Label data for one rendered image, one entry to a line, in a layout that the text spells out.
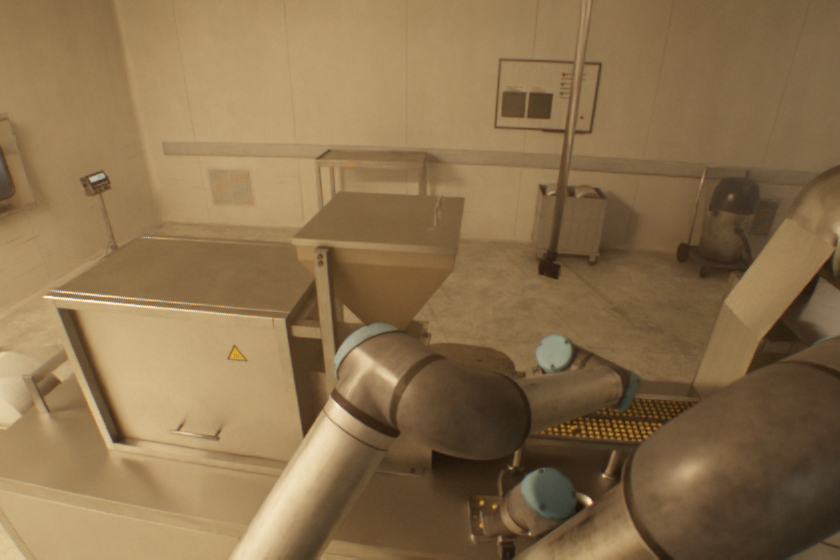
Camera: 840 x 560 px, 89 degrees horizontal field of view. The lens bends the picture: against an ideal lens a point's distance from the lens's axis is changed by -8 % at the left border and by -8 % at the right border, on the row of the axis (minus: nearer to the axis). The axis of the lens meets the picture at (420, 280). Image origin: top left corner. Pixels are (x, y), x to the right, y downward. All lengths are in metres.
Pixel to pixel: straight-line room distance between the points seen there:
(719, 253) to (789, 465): 4.67
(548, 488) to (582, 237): 3.82
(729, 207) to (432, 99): 2.92
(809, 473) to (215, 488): 1.35
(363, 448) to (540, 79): 4.34
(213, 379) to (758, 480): 1.19
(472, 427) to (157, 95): 5.53
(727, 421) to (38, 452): 1.78
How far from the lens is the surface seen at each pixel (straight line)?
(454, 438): 0.59
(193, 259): 1.46
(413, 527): 1.31
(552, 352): 1.11
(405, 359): 0.61
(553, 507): 0.88
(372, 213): 1.14
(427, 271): 0.98
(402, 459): 1.41
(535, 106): 4.76
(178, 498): 1.50
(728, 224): 4.92
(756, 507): 0.37
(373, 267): 1.00
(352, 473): 0.66
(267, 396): 1.28
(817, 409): 0.38
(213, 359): 1.28
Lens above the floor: 1.89
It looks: 27 degrees down
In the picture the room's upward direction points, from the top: 1 degrees clockwise
